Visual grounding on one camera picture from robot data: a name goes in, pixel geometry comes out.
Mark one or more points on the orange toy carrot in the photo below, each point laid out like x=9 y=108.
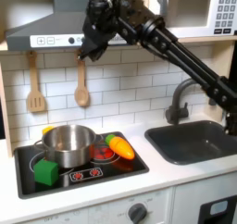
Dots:
x=122 y=147

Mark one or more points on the wooden spoon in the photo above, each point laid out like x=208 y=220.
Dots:
x=81 y=95

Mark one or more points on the grey range hood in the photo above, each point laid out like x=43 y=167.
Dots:
x=46 y=27

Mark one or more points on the wooden slotted spatula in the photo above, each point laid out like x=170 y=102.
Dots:
x=32 y=73

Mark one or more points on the yellow toy vegetable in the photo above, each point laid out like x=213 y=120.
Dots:
x=47 y=129

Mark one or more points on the white toy microwave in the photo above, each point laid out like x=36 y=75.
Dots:
x=191 y=31

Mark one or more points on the dark grey tap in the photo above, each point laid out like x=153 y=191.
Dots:
x=177 y=110

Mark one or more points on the wooden microwave shelf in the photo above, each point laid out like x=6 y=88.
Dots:
x=200 y=40

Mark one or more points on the steel pot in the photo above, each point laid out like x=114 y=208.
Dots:
x=71 y=156

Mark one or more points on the black toy stove top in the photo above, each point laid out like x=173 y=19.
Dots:
x=132 y=169

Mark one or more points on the dark grey sink basin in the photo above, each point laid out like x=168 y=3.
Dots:
x=185 y=144

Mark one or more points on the green toy block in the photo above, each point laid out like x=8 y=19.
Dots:
x=45 y=172

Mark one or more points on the white oven control panel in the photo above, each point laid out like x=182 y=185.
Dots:
x=102 y=210

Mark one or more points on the grey oven knob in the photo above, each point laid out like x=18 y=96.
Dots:
x=137 y=214

